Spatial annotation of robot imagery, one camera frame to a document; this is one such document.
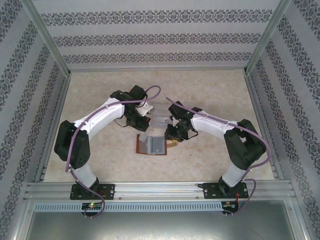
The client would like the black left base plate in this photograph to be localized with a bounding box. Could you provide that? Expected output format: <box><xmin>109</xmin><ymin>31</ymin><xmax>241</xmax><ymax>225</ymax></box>
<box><xmin>70</xmin><ymin>183</ymin><xmax>116</xmax><ymax>201</ymax></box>

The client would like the aluminium frame post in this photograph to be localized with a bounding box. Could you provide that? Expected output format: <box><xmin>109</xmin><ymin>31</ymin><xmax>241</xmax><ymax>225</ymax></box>
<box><xmin>242</xmin><ymin>0</ymin><xmax>293</xmax><ymax>75</ymax></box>
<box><xmin>19</xmin><ymin>0</ymin><xmax>73</xmax><ymax>76</ymax></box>

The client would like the aluminium table side rail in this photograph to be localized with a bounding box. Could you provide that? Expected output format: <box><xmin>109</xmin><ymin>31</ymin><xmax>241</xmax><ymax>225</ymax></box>
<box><xmin>33</xmin><ymin>74</ymin><xmax>73</xmax><ymax>183</ymax></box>
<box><xmin>243</xmin><ymin>73</ymin><xmax>285</xmax><ymax>181</ymax></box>

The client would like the aluminium mounting rail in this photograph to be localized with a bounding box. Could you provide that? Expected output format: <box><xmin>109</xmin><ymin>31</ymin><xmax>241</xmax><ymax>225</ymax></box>
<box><xmin>23</xmin><ymin>181</ymin><xmax>297</xmax><ymax>201</ymax></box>

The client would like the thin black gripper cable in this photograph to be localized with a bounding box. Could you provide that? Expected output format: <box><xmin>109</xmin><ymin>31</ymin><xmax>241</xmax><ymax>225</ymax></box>
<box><xmin>186</xmin><ymin>128</ymin><xmax>200</xmax><ymax>140</ymax></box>
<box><xmin>114</xmin><ymin>116</ymin><xmax>129</xmax><ymax>129</ymax></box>

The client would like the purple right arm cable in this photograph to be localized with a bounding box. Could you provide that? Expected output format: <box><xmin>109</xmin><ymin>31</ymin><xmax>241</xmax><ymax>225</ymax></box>
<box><xmin>165</xmin><ymin>97</ymin><xmax>273</xmax><ymax>219</ymax></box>

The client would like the clear acrylic box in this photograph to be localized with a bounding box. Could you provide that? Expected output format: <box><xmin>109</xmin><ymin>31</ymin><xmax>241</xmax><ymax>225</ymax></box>
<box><xmin>149</xmin><ymin>101</ymin><xmax>174</xmax><ymax>131</ymax></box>

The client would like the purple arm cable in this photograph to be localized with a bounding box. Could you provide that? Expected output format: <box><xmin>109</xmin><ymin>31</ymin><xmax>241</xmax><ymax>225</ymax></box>
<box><xmin>64</xmin><ymin>85</ymin><xmax>162</xmax><ymax>219</ymax></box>
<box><xmin>165</xmin><ymin>97</ymin><xmax>273</xmax><ymax>219</ymax></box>

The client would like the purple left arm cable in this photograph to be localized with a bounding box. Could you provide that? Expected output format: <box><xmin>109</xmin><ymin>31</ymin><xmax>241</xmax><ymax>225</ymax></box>
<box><xmin>64</xmin><ymin>85</ymin><xmax>162</xmax><ymax>219</ymax></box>

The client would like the right controller circuit board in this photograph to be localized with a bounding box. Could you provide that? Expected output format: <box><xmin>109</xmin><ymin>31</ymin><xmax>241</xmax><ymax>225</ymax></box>
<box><xmin>222</xmin><ymin>200</ymin><xmax>240</xmax><ymax>210</ymax></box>

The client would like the grey metal sheet panel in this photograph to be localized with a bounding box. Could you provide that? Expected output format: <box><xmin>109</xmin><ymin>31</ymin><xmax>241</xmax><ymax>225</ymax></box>
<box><xmin>24</xmin><ymin>211</ymin><xmax>301</xmax><ymax>240</ymax></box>

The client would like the brown leather card holder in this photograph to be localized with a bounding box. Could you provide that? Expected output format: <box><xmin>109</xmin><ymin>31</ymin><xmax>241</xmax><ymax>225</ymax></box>
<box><xmin>135</xmin><ymin>133</ymin><xmax>177</xmax><ymax>157</ymax></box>

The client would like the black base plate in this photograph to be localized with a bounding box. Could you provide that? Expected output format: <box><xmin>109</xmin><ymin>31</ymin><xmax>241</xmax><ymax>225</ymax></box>
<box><xmin>70</xmin><ymin>183</ymin><xmax>116</xmax><ymax>201</ymax></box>
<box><xmin>202</xmin><ymin>181</ymin><xmax>249</xmax><ymax>200</ymax></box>

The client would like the thin black right gripper cable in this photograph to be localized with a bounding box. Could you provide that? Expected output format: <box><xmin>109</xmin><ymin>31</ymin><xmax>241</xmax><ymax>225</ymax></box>
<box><xmin>186</xmin><ymin>128</ymin><xmax>200</xmax><ymax>140</ymax></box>

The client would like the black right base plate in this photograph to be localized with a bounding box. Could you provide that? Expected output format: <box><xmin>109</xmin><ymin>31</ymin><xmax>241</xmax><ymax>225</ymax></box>
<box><xmin>202</xmin><ymin>181</ymin><xmax>249</xmax><ymax>200</ymax></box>

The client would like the left controller circuit board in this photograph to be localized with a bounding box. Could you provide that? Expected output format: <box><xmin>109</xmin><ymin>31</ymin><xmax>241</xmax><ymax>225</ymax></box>
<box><xmin>81</xmin><ymin>202</ymin><xmax>105</xmax><ymax>211</ymax></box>

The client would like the thin black left gripper cable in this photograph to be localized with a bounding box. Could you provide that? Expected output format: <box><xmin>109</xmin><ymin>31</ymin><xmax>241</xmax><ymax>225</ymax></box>
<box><xmin>114</xmin><ymin>116</ymin><xmax>129</xmax><ymax>129</ymax></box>

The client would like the slotted grey cable duct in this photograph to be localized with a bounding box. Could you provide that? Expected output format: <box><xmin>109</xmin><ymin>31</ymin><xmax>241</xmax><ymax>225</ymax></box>
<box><xmin>33</xmin><ymin>201</ymin><xmax>224</xmax><ymax>212</ymax></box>

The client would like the controller circuit board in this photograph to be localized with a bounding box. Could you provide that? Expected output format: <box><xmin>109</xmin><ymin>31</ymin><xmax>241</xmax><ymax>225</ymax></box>
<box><xmin>222</xmin><ymin>200</ymin><xmax>240</xmax><ymax>210</ymax></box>
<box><xmin>81</xmin><ymin>202</ymin><xmax>105</xmax><ymax>211</ymax></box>

